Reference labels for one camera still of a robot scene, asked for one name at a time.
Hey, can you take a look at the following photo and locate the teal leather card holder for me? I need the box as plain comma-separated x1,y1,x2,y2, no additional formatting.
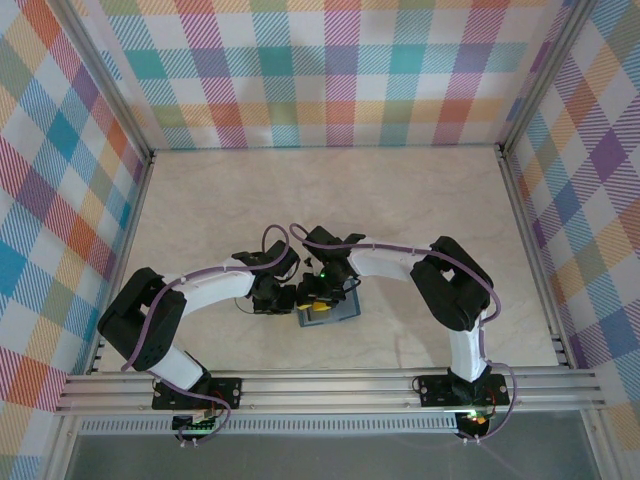
295,278,362,330

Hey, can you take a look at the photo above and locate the left green circuit board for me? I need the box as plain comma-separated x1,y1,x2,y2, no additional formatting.
172,409,221,434

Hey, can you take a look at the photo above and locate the right circuit board with LED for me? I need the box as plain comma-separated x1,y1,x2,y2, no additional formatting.
459,409,494,431

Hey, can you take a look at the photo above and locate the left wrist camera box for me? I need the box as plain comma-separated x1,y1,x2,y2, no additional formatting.
263,239,302,277

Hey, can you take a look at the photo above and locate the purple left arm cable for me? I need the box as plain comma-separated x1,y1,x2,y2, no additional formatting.
121,223,292,449

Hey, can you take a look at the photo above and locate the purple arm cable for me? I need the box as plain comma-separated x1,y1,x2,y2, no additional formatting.
288,223,521,445
121,223,292,449

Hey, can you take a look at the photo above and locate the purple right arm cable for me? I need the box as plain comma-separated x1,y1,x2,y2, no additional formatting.
288,223,521,445

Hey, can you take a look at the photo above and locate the aluminium mounting rail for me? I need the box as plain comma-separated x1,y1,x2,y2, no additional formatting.
54,369,606,416

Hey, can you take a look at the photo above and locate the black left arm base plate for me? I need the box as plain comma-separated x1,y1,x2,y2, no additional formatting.
152,377,243,412

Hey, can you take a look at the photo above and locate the slotted grey cable duct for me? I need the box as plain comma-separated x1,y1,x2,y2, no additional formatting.
79,417,461,435

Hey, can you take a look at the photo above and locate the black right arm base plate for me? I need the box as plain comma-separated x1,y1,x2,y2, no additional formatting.
417,372,511,409

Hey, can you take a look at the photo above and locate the aluminium table side rail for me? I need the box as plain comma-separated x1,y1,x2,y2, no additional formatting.
497,147,574,371
87,152,156,376

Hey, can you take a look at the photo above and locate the aluminium frame post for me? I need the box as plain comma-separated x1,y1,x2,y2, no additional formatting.
499,0,599,156
49,0,156,161

